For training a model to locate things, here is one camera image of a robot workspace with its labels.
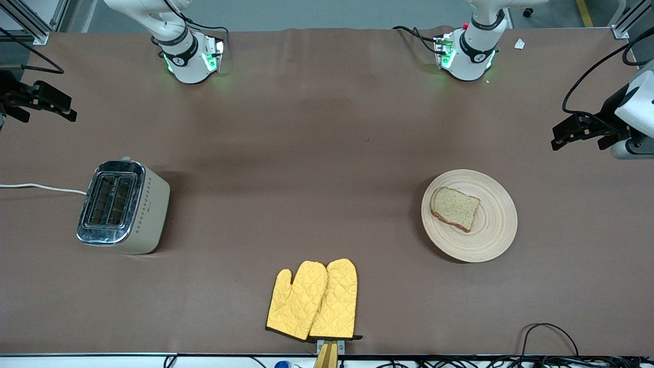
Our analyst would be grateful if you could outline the round wooden plate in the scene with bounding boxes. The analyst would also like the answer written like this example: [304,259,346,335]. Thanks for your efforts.
[421,169,518,263]

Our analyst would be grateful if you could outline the brown bread slice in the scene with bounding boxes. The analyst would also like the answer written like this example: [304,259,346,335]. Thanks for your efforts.
[430,187,481,233]

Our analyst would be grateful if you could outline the chrome and cream toaster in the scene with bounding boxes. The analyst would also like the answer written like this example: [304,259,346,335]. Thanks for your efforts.
[77,156,171,255]

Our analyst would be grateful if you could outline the brown table cover cloth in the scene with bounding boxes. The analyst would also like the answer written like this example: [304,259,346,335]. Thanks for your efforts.
[0,26,654,357]

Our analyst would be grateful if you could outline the yellow quilted oven mitt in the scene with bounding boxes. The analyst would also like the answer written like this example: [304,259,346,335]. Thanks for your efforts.
[308,258,363,342]
[265,261,329,342]

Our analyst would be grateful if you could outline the yellow wooden stick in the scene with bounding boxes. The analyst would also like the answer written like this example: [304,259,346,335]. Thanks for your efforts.
[313,341,339,368]

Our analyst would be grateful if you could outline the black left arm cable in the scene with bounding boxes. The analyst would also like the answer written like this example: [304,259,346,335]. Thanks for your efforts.
[562,26,654,119]

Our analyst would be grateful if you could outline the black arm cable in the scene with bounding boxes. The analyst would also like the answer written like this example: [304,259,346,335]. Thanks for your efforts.
[0,28,65,75]
[562,26,654,119]

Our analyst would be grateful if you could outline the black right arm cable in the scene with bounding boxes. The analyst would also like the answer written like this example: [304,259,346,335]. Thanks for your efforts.
[0,28,65,75]

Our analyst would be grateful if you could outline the aluminium frame profile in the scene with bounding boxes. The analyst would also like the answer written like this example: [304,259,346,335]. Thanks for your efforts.
[0,0,71,45]
[611,0,654,40]

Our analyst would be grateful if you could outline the white toaster power cord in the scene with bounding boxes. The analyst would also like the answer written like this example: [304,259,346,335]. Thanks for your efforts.
[0,183,87,196]

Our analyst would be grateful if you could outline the black right base cable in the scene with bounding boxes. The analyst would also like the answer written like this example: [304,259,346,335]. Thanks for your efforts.
[163,0,229,50]

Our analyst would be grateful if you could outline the black base cable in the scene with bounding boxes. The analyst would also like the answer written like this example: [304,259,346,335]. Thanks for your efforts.
[163,0,229,50]
[392,26,441,55]

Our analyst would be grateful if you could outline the black left base cable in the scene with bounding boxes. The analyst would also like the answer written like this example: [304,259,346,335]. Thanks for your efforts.
[392,26,441,55]

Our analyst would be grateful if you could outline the looped black cable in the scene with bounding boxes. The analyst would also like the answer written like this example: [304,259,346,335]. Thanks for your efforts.
[520,323,580,358]

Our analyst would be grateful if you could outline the black cable bundle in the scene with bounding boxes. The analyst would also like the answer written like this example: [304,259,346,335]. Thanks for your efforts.
[340,356,654,368]

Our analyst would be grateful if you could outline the small grey metal bracket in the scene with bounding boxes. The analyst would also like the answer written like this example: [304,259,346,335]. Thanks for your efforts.
[316,338,346,356]

